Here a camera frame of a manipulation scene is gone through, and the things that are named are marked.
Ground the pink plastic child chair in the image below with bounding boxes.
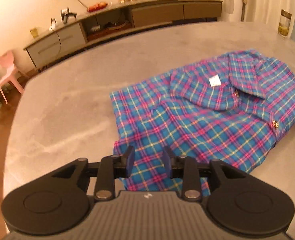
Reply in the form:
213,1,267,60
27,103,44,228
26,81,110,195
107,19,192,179
0,50,28,103

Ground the small yellow cup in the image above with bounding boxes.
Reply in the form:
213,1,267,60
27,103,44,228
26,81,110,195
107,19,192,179
30,28,39,38

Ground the long grey TV cabinet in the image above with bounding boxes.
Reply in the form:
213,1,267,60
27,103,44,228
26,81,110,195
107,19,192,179
24,0,222,69

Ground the black phone stand gadget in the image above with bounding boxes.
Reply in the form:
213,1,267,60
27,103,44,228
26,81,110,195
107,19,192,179
60,7,77,24

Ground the glass tea bottle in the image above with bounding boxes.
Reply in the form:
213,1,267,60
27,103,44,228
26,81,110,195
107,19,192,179
278,9,292,37

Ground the red fruit plate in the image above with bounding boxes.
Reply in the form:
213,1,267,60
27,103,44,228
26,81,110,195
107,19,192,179
87,2,108,12

